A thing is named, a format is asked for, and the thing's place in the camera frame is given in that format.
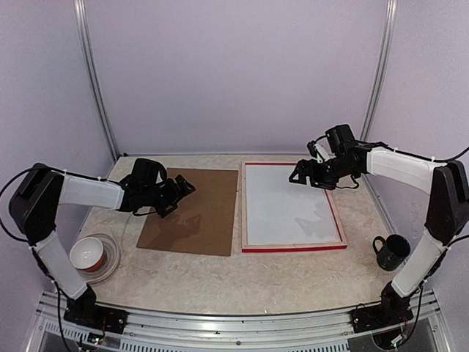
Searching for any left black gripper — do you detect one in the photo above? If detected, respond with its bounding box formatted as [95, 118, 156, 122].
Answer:
[142, 175, 196, 218]

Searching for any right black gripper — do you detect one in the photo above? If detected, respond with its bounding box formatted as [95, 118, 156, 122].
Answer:
[289, 155, 355, 189]

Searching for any brown backing board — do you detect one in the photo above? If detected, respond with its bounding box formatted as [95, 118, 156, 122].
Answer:
[136, 168, 238, 257]

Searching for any cat photo print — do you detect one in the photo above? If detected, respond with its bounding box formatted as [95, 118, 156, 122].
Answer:
[244, 164, 344, 246]

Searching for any red wooden picture frame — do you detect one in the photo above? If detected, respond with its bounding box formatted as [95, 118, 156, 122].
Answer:
[240, 161, 348, 254]

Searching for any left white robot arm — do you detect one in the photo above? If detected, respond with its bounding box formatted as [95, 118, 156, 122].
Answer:
[8, 158, 196, 334]

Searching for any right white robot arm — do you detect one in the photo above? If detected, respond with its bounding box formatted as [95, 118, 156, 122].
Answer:
[289, 142, 468, 332]

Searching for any white red bowl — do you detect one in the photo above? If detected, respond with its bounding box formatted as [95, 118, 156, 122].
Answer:
[69, 237, 105, 272]

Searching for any dark green mug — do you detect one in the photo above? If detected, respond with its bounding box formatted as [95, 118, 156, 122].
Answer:
[372, 234, 411, 271]

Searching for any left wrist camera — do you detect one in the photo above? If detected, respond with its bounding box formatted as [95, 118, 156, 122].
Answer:
[131, 158, 168, 186]

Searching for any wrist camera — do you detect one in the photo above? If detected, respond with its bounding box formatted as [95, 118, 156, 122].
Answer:
[306, 124, 358, 164]
[131, 158, 168, 186]

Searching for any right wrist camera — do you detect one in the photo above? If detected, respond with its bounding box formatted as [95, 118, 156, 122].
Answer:
[306, 124, 358, 164]

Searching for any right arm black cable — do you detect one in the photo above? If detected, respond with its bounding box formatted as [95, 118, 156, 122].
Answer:
[380, 144, 469, 164]

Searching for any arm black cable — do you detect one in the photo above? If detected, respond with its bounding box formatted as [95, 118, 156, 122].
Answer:
[380, 144, 469, 164]
[0, 166, 37, 243]

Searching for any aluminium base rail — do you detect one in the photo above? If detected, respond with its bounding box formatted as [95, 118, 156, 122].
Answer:
[25, 289, 454, 352]

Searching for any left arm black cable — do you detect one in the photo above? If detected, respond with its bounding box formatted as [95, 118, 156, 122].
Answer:
[0, 166, 37, 243]

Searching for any right aluminium post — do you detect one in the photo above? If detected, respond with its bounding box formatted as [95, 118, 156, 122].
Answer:
[358, 0, 399, 141]

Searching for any aluminium post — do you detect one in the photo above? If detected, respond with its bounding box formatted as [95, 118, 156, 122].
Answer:
[73, 0, 119, 161]
[358, 0, 399, 141]

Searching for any left aluminium post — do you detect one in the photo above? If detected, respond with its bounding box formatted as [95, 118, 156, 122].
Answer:
[73, 0, 119, 161]

